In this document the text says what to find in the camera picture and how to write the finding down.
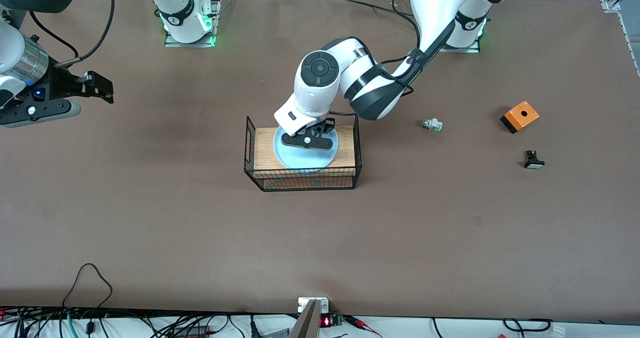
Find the orange button enclosure box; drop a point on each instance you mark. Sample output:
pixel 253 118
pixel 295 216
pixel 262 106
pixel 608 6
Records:
pixel 520 115

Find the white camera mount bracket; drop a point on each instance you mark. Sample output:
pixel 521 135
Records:
pixel 306 303

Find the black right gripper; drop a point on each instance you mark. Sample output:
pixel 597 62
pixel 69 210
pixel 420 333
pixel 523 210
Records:
pixel 59 85

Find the light blue round plate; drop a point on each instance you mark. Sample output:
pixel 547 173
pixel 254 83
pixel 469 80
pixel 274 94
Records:
pixel 300 158

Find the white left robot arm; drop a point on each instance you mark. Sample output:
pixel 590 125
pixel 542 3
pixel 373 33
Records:
pixel 320 95

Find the red black probe leads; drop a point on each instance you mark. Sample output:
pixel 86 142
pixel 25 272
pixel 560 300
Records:
pixel 362 323

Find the black push button switch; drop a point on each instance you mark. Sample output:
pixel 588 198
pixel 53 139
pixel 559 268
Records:
pixel 533 161

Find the green push button switch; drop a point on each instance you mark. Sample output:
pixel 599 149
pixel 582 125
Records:
pixel 432 124

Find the red LED display module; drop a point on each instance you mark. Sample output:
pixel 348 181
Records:
pixel 327 321

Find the grey metal bar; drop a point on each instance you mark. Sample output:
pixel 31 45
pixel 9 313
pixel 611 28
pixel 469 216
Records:
pixel 307 323

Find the black power adapter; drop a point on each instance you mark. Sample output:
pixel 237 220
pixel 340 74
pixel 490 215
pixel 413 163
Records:
pixel 192 331

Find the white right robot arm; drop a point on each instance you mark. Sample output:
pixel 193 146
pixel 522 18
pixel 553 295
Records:
pixel 7 43

